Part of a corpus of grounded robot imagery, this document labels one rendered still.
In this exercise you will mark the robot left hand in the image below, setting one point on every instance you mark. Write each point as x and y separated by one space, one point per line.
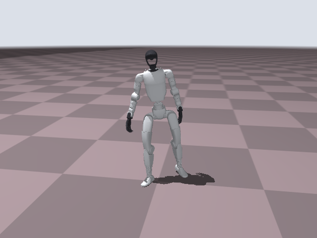
180 114

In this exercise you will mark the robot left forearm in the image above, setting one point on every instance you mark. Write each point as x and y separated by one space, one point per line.
177 101

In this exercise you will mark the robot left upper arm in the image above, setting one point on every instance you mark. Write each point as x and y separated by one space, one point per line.
171 80

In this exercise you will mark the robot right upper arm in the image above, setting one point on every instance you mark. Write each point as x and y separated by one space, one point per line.
137 86

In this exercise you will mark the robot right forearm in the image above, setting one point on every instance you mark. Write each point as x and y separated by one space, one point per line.
132 107

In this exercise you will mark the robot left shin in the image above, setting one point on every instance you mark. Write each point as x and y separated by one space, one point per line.
178 155

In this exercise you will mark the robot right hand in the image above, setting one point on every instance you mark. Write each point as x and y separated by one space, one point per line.
128 122

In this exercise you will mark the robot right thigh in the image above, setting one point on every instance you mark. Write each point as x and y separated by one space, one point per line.
147 133

